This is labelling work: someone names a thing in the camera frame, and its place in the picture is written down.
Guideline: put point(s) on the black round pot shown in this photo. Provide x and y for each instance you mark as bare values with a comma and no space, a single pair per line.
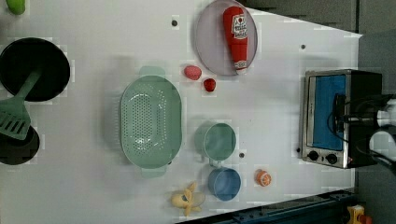
15,152

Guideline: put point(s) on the peeled banana toy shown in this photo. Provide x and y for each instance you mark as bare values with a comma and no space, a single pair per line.
188,199

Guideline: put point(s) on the green slotted spatula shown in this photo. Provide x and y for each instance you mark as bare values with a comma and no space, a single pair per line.
14,117

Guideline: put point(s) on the green oval colander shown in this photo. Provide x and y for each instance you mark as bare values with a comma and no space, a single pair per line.
150,122

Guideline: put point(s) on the blue cup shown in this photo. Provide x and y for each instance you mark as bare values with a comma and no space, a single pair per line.
224,183

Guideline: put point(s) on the black frying pan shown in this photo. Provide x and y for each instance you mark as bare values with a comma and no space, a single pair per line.
21,57

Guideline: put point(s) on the black toaster oven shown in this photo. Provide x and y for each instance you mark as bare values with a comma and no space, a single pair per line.
338,117

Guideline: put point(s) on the pink toy strawberry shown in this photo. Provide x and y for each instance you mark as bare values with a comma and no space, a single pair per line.
192,72

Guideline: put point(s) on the red ketchup bottle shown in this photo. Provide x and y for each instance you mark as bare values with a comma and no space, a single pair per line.
236,35

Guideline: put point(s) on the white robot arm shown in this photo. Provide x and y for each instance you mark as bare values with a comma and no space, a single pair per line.
383,141

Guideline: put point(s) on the pink round plate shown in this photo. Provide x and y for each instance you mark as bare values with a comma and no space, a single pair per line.
210,40

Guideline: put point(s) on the green cup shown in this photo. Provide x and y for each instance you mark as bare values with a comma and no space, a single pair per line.
215,141

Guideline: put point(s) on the lime green toy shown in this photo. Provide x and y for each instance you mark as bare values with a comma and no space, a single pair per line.
16,7

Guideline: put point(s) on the small red toy fruit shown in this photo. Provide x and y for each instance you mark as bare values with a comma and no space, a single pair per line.
210,84

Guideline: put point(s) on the orange slice toy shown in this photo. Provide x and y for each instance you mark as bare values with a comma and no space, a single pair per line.
263,178

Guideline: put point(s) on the yellow clamp object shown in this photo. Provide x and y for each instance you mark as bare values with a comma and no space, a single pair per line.
357,215

